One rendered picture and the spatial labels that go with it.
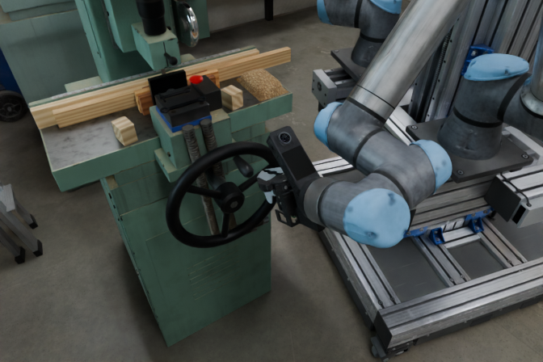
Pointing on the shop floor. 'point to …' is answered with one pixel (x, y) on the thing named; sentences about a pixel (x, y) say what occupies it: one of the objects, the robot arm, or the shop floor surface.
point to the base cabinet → (196, 260)
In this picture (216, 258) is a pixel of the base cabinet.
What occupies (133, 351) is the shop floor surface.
